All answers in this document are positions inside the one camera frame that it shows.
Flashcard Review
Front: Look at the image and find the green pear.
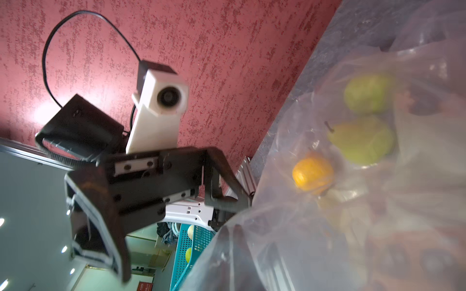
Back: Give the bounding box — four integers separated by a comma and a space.
343, 74, 394, 115

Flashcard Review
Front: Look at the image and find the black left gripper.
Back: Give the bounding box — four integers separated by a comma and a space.
35, 95, 251, 283

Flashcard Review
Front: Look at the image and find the teal plastic crate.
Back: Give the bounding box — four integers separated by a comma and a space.
170, 224, 214, 291

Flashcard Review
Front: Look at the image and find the orange fruit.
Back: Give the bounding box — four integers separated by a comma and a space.
292, 154, 334, 195

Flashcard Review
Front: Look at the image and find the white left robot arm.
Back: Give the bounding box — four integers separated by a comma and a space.
35, 95, 252, 283

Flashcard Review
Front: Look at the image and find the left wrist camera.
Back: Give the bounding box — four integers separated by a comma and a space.
126, 60, 189, 154

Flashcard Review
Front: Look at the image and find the clear bag with green fruit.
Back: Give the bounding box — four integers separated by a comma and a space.
181, 1, 466, 291

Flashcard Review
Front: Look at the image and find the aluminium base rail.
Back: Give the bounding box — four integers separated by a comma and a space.
235, 156, 257, 198

